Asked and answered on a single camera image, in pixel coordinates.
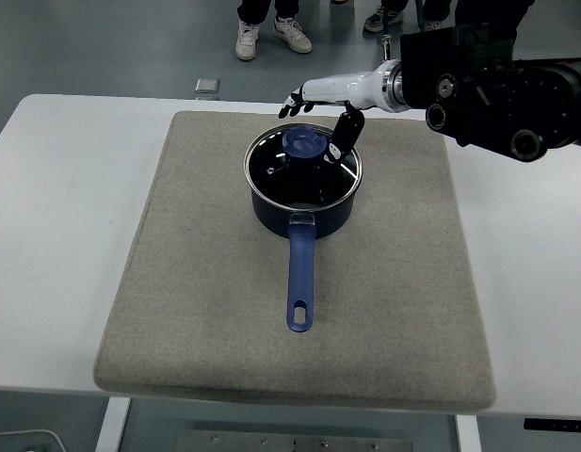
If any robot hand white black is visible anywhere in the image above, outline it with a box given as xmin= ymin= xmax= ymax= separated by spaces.
xmin=278 ymin=61 xmax=391 ymax=166

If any glass pot lid blue knob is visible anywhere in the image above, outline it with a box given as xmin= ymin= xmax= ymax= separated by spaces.
xmin=243 ymin=122 xmax=364 ymax=211

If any person with grey shoes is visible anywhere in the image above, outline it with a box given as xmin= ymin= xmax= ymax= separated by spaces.
xmin=363 ymin=0 xmax=454 ymax=35

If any person with white shoes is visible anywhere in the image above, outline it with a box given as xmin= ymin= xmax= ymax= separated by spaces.
xmin=234 ymin=0 xmax=314 ymax=63

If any grey felt mat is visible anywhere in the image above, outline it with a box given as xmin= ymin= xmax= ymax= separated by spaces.
xmin=91 ymin=110 xmax=498 ymax=410

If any grey metal plate with screws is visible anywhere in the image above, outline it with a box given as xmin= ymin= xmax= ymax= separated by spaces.
xmin=176 ymin=428 xmax=416 ymax=452

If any white table leg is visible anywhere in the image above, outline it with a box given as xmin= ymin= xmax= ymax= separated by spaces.
xmin=94 ymin=397 xmax=132 ymax=452
xmin=454 ymin=413 xmax=483 ymax=452

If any black strip on table edge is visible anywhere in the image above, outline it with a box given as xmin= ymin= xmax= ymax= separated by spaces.
xmin=524 ymin=417 xmax=581 ymax=431

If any white rounded floor object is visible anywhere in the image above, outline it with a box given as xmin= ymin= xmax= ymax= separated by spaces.
xmin=0 ymin=428 xmax=65 ymax=452

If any dark blue saucepan blue handle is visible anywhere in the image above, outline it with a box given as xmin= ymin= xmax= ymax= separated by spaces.
xmin=246 ymin=154 xmax=363 ymax=334

